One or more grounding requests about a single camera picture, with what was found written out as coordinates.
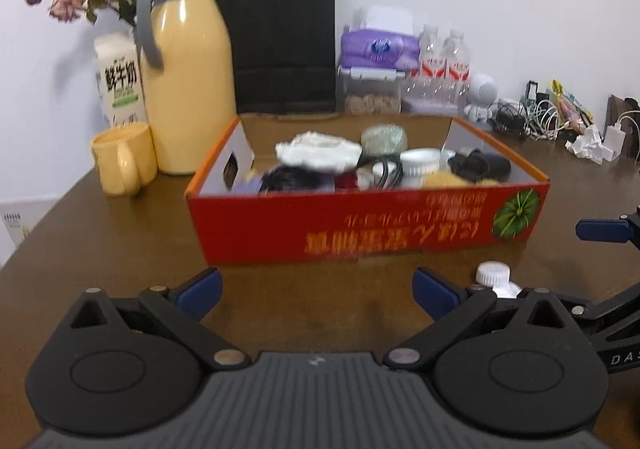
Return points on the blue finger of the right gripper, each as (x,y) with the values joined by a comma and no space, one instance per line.
(611,231)

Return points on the red fabric flower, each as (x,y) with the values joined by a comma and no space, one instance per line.
(346,181)

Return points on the crumpled white paper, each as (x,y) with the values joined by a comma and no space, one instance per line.
(590,146)

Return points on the white small pill bottle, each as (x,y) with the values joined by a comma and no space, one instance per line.
(497,277)

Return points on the white robot figurine speaker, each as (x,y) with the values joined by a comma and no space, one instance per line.
(482,93)

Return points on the white milk carton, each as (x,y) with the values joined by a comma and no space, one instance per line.
(119,79)

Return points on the clear container with seeds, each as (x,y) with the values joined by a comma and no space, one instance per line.
(369,90)

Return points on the purple tissue pack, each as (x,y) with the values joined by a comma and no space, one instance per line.
(381,37)

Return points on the red cardboard pumpkin box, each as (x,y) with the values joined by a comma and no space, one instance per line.
(237,226)

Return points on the purple fabric pouch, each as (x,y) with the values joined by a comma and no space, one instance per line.
(260,185)

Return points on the yellow white plush toy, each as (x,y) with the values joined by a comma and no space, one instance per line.
(446,179)

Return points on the white power adapter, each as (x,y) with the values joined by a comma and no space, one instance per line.
(614,137)

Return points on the water bottle middle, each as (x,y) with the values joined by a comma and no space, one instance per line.
(457,59)

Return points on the black paper shopping bag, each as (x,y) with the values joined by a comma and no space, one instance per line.
(283,55)

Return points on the white ribbed bottle cap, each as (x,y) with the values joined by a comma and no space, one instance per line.
(419,162)

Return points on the water bottle left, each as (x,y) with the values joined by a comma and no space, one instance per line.
(432,61)

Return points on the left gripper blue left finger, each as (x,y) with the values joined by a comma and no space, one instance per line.
(199,295)

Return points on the colourful snack packet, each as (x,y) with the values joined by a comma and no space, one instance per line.
(572,114)

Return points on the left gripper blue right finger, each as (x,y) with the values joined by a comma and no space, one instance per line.
(434,294)

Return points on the yellow thermos jug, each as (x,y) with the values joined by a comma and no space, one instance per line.
(187,77)

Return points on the yellow ceramic mug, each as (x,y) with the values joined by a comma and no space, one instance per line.
(125,159)

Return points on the water bottle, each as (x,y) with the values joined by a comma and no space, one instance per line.
(432,61)
(457,59)

